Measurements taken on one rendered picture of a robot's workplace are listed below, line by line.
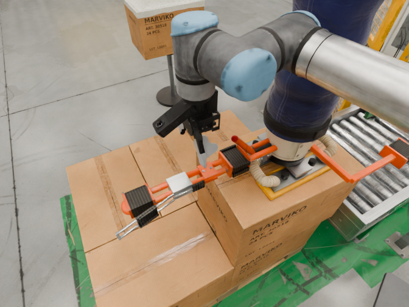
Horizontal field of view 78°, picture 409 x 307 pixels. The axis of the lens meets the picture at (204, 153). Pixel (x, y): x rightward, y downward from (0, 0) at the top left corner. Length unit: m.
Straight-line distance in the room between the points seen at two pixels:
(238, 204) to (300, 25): 0.64
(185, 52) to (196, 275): 1.00
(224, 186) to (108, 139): 1.84
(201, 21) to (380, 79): 0.30
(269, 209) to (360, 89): 0.61
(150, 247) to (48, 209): 1.21
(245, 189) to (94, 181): 0.96
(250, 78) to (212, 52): 0.08
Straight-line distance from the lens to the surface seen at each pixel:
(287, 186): 1.02
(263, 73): 0.45
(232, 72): 0.43
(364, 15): 0.74
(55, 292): 2.04
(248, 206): 0.96
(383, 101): 0.47
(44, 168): 2.67
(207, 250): 1.31
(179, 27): 0.51
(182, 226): 1.36
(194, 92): 0.57
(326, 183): 1.11
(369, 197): 1.72
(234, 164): 0.88
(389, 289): 1.24
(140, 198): 0.81
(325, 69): 0.49
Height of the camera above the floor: 1.77
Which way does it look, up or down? 48 degrees down
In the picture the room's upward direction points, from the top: straight up
